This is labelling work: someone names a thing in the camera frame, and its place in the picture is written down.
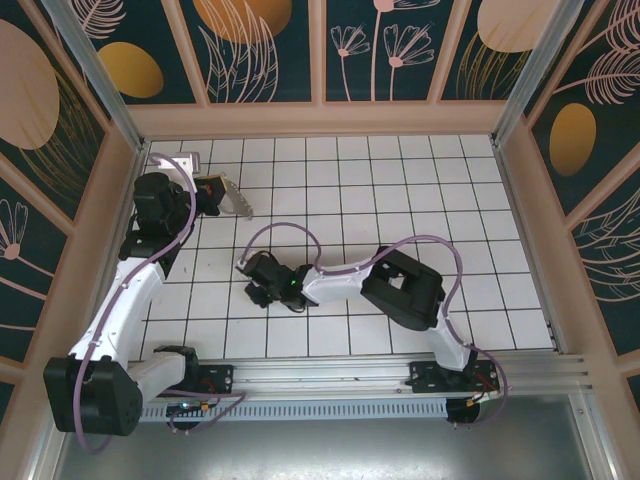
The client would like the aluminium frame post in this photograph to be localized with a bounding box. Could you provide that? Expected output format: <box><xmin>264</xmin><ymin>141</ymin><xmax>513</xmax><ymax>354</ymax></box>
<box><xmin>491</xmin><ymin>0</ymin><xmax>599</xmax><ymax>147</ymax></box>
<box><xmin>42</xmin><ymin>0</ymin><xmax>149</xmax><ymax>154</ymax></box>

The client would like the slotted grey cable duct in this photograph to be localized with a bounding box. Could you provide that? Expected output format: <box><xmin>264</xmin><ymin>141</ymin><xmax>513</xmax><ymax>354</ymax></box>
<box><xmin>134</xmin><ymin>398</ymin><xmax>449</xmax><ymax>422</ymax></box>

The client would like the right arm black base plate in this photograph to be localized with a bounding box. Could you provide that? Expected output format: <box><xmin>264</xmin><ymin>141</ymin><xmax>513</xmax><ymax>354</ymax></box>
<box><xmin>408</xmin><ymin>358</ymin><xmax>501</xmax><ymax>397</ymax></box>

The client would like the grey metal sheet panel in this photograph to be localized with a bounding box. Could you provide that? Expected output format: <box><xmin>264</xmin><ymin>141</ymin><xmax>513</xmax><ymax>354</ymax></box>
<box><xmin>29</xmin><ymin>418</ymin><xmax>616</xmax><ymax>480</ymax></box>

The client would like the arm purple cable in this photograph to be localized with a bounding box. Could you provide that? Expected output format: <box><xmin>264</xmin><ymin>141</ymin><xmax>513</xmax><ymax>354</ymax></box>
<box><xmin>74</xmin><ymin>151</ymin><xmax>247</xmax><ymax>455</ymax></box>
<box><xmin>243</xmin><ymin>222</ymin><xmax>512</xmax><ymax>431</ymax></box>

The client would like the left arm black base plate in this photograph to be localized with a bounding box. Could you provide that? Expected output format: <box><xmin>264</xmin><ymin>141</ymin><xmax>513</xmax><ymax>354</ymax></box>
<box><xmin>189</xmin><ymin>363</ymin><xmax>236</xmax><ymax>399</ymax></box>

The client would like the aluminium table side rail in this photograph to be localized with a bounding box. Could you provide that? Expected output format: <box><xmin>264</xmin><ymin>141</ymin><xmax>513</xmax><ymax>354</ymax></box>
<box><xmin>79</xmin><ymin>142</ymin><xmax>149</xmax><ymax>364</ymax></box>
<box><xmin>493</xmin><ymin>139</ymin><xmax>569</xmax><ymax>357</ymax></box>

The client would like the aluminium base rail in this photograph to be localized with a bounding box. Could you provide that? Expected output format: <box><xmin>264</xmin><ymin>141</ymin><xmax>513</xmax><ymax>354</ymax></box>
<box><xmin>47</xmin><ymin>355</ymin><xmax>596</xmax><ymax>402</ymax></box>

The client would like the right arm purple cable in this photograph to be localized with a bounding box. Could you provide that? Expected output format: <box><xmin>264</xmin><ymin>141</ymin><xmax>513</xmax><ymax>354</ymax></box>
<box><xmin>243</xmin><ymin>222</ymin><xmax>512</xmax><ymax>431</ymax></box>

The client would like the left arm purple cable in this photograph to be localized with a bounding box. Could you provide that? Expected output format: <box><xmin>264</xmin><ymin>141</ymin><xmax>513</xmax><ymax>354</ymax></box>
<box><xmin>74</xmin><ymin>151</ymin><xmax>247</xmax><ymax>455</ymax></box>

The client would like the small coloured wire bundle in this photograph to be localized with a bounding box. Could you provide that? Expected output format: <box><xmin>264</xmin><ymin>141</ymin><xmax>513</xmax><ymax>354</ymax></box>
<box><xmin>467</xmin><ymin>388</ymin><xmax>502</xmax><ymax>407</ymax></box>
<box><xmin>167</xmin><ymin>397</ymin><xmax>236</xmax><ymax>417</ymax></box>

